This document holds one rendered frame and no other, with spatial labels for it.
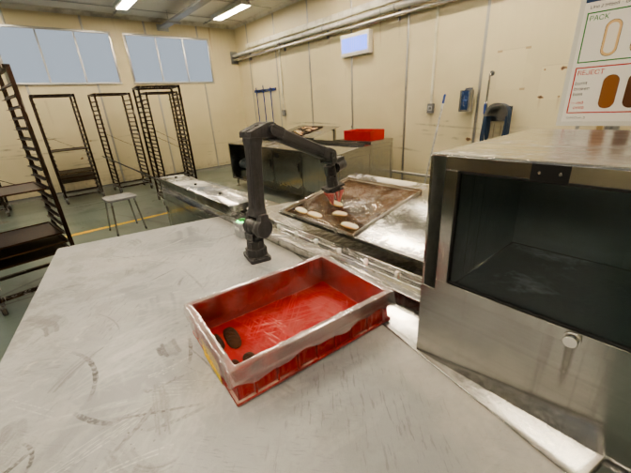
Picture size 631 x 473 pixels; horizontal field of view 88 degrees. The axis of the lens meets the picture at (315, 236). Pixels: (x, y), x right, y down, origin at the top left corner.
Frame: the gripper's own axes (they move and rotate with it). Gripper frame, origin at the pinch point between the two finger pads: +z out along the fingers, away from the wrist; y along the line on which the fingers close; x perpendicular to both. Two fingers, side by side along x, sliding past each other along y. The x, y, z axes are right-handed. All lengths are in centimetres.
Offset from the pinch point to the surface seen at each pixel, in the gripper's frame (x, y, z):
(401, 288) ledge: 72, 26, 1
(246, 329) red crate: 58, 71, -3
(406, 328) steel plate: 83, 35, 3
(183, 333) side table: 48, 87, -5
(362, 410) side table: 96, 61, -2
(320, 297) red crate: 56, 46, 1
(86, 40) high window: -697, 52, -172
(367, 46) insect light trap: -321, -300, -64
